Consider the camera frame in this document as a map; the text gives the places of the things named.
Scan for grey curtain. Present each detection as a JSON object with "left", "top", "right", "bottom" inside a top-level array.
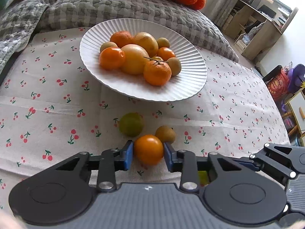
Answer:
[{"left": 207, "top": 0, "right": 237, "bottom": 27}]

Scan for smooth orange fruit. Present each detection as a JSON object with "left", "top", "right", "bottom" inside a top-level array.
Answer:
[
  {"left": 133, "top": 134, "right": 164, "bottom": 166},
  {"left": 99, "top": 47, "right": 126, "bottom": 70}
]

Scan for large yellow fruit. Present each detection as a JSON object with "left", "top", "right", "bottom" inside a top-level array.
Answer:
[
  {"left": 133, "top": 32, "right": 159, "bottom": 57},
  {"left": 120, "top": 44, "right": 149, "bottom": 75}
]

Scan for purple plush toy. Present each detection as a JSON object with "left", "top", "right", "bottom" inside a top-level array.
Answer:
[{"left": 288, "top": 64, "right": 305, "bottom": 94}]

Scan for brown longan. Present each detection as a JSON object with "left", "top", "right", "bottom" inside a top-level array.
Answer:
[
  {"left": 167, "top": 57, "right": 181, "bottom": 76},
  {"left": 100, "top": 41, "right": 117, "bottom": 53},
  {"left": 157, "top": 37, "right": 170, "bottom": 49}
]

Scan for green lime fruit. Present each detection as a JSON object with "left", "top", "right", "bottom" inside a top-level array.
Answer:
[{"left": 198, "top": 171, "right": 210, "bottom": 187}]

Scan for large yellow fruit back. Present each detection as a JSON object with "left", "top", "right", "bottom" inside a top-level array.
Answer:
[{"left": 133, "top": 32, "right": 159, "bottom": 57}]

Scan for stemmed orange tangerine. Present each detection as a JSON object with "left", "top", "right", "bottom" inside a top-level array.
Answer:
[{"left": 143, "top": 58, "right": 172, "bottom": 86}]

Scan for small yellow-green fruit in plate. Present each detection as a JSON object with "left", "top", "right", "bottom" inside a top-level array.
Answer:
[{"left": 152, "top": 56, "right": 163, "bottom": 61}]

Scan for red printed bag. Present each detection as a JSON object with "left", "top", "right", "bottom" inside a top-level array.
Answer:
[{"left": 264, "top": 68, "right": 290, "bottom": 101}]

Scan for grey checkered quilt cushion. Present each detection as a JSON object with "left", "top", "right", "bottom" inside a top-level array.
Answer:
[{"left": 37, "top": 0, "right": 239, "bottom": 62}]

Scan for brown longan front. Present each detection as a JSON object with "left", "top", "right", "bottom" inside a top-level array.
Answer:
[{"left": 167, "top": 57, "right": 181, "bottom": 76}]

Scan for small orange fruit in plate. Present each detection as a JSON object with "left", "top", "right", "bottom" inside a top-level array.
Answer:
[{"left": 157, "top": 47, "right": 176, "bottom": 61}]

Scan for cherry print cloth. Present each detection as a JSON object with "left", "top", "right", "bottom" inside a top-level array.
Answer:
[{"left": 1, "top": 28, "right": 289, "bottom": 212}]

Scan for brown longan fruit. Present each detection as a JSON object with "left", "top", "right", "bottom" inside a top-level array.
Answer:
[{"left": 155, "top": 126, "right": 176, "bottom": 144}]

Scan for grey checkered sofa blanket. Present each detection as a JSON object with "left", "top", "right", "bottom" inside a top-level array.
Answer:
[{"left": 1, "top": 0, "right": 57, "bottom": 70}]

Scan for large yellow fruit front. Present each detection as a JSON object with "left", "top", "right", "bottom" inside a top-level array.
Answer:
[{"left": 120, "top": 44, "right": 149, "bottom": 75}]

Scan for white ribbed plate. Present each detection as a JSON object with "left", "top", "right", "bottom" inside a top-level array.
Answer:
[{"left": 80, "top": 18, "right": 207, "bottom": 102}]

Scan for wooden desk shelf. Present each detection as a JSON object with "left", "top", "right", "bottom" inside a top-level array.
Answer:
[{"left": 222, "top": 0, "right": 298, "bottom": 60}]

